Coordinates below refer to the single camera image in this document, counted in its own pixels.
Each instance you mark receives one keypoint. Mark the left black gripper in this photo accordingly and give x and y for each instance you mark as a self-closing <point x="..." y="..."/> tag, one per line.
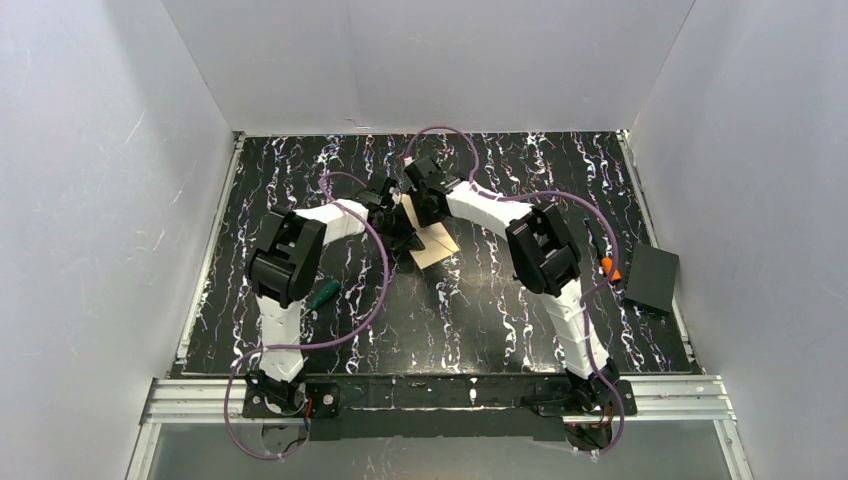
<point x="395" y="225"/>

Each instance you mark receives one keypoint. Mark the green handled screwdriver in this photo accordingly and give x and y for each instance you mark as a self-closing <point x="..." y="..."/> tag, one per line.
<point x="326" y="293"/>

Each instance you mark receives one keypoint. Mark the orange handled screwdriver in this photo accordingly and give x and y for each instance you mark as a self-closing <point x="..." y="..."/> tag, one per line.
<point x="596" y="235"/>

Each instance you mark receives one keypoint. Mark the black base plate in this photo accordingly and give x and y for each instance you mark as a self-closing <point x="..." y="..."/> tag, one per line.
<point x="457" y="424"/>

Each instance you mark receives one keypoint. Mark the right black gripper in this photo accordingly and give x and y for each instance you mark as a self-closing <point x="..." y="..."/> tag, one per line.
<point x="422" y="211"/>

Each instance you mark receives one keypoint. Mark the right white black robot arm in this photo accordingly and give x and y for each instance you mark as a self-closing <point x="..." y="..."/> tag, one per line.
<point x="546" y="260"/>

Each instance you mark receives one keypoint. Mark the black flat box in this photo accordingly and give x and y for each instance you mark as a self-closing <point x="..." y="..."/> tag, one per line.
<point x="651" y="279"/>

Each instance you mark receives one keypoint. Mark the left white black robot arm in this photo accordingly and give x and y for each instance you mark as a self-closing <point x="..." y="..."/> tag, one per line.
<point x="283" y="268"/>

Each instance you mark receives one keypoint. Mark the aluminium frame rail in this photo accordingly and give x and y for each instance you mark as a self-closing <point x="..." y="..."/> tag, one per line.
<point x="645" y="398"/>

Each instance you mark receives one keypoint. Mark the cream envelope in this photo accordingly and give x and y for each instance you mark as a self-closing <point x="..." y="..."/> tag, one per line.
<point x="437" y="241"/>

